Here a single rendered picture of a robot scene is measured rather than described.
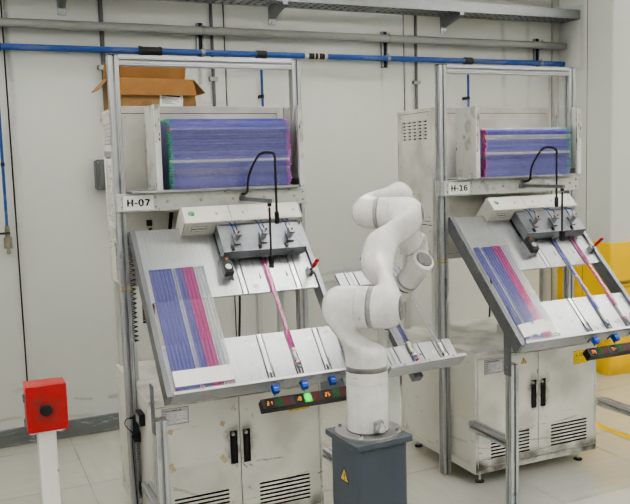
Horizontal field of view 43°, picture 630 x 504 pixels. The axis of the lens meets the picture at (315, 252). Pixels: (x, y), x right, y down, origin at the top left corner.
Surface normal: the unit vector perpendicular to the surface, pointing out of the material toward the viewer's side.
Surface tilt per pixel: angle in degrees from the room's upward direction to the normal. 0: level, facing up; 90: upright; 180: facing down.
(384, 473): 90
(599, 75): 90
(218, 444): 90
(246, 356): 48
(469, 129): 90
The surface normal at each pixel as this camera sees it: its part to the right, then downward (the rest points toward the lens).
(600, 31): -0.91, 0.07
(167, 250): 0.29, -0.61
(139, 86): 0.44, -0.08
